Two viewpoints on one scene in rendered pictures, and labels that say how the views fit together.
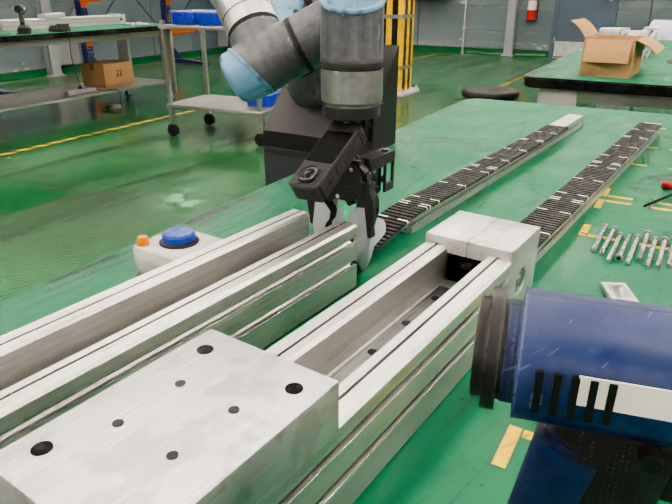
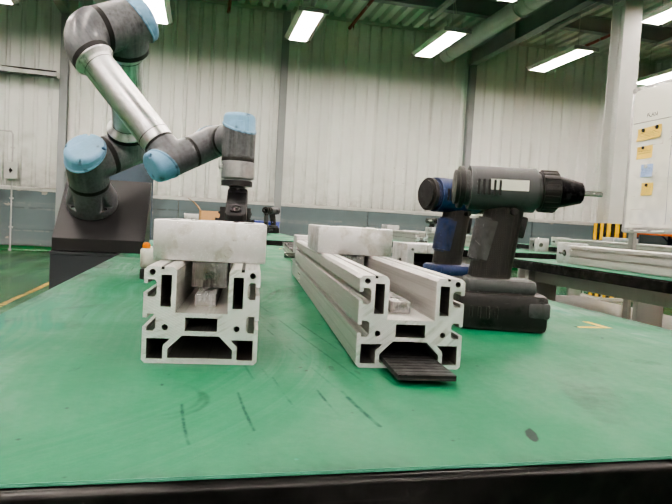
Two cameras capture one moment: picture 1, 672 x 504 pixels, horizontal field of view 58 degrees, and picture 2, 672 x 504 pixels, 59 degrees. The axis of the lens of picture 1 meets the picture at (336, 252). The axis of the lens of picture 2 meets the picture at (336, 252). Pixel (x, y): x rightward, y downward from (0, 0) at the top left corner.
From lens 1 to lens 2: 0.87 m
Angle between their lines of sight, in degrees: 46
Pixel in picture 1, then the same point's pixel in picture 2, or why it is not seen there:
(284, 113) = (69, 225)
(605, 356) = not seen: hidden behind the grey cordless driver
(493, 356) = (438, 187)
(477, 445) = not seen: hidden behind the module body
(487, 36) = (36, 235)
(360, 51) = (250, 152)
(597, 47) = (209, 216)
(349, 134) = (244, 193)
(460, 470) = not seen: hidden behind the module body
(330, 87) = (234, 168)
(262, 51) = (179, 151)
